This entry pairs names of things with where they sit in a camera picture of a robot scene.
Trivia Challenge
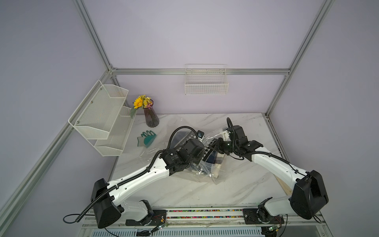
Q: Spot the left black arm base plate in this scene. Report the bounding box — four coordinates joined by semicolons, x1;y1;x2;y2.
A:
125;209;167;226

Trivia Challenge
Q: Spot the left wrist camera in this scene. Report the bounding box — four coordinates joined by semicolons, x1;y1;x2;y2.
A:
196;130;205;140

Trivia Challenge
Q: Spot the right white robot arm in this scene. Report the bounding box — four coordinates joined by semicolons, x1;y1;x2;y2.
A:
215;125;329;223

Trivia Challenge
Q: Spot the aluminium front rail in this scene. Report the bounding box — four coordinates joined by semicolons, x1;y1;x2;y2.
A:
79;206;327;229

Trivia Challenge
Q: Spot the navy plaid scarf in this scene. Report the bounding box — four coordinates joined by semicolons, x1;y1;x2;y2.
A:
190;151;222;175

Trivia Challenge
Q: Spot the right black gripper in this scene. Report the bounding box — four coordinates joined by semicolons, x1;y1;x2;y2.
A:
210;137;239;155

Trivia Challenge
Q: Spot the purple ribbed glass vase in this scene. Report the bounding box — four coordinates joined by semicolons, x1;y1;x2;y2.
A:
143;107;159;127

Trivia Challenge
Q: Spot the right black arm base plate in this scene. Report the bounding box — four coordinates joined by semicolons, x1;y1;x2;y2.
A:
242;208;285;225

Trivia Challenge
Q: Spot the white wire wall basket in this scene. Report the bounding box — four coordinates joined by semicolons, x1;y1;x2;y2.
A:
185;64;229;95

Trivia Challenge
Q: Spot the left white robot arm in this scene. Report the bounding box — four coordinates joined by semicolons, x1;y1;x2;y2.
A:
90;139;205;229

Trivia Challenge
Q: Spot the white two-tier mesh shelf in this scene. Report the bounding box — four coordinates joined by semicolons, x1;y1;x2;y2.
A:
68;81;134;157

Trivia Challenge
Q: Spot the green white work glove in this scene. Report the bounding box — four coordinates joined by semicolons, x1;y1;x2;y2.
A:
137;130;157;148

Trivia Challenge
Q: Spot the clear plastic vacuum bag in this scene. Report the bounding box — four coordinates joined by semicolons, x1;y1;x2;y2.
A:
128;126;234;183

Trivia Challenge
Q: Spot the cream plaid scarf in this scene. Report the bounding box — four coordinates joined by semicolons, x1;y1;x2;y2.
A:
211;160;223;179

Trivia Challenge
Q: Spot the yellow flower bouquet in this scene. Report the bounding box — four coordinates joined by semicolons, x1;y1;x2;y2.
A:
130;95;154;118

